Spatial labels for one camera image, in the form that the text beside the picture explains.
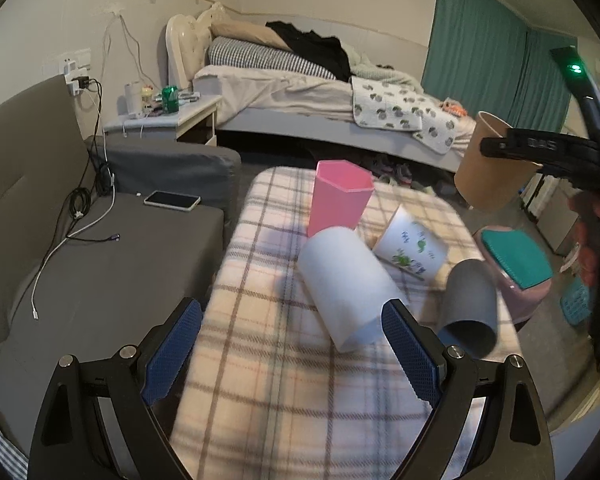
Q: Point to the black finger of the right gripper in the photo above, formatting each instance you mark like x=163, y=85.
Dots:
x=558, y=154

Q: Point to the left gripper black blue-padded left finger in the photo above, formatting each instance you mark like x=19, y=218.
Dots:
x=70, y=438

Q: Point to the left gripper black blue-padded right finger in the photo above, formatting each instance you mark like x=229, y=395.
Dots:
x=512, y=440

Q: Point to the brown paper cup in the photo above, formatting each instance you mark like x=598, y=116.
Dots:
x=485, y=183

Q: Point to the grey cup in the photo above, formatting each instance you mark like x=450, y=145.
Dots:
x=468, y=314

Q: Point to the white cup green print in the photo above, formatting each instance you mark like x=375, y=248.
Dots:
x=411, y=247

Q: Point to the pink hexagonal cup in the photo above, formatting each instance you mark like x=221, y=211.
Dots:
x=341, y=193

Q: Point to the white paper cup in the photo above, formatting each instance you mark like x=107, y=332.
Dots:
x=348, y=285

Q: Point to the person's hand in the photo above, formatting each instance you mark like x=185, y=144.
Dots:
x=588, y=207

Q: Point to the blue laundry basket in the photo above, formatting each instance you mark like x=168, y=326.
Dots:
x=574, y=302

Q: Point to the purple stool teal cushion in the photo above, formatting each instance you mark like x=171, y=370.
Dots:
x=520, y=267

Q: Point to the teal curtain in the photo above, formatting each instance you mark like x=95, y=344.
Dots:
x=482, y=55

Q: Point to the bed with beige sheets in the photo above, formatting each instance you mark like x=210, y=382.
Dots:
x=292, y=104

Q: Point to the patterned white blanket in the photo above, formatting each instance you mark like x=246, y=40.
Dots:
x=380, y=105

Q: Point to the grey sofa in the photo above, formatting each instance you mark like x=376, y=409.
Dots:
x=85, y=266

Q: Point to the plaid blanket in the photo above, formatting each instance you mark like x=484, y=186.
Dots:
x=267, y=395

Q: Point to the black clothes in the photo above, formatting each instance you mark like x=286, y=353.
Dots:
x=323, y=51

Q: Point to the white smartphone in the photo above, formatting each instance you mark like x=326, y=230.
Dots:
x=174, y=201

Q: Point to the white bedside table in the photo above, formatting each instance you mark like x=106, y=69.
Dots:
x=194, y=123

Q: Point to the checkered pillow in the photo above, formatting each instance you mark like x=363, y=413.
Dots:
x=244, y=54

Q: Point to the white tumbler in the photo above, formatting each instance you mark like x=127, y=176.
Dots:
x=133, y=99

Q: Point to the green can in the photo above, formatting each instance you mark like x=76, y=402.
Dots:
x=170, y=99

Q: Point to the wall power outlet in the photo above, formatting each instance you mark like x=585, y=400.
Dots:
x=74, y=66

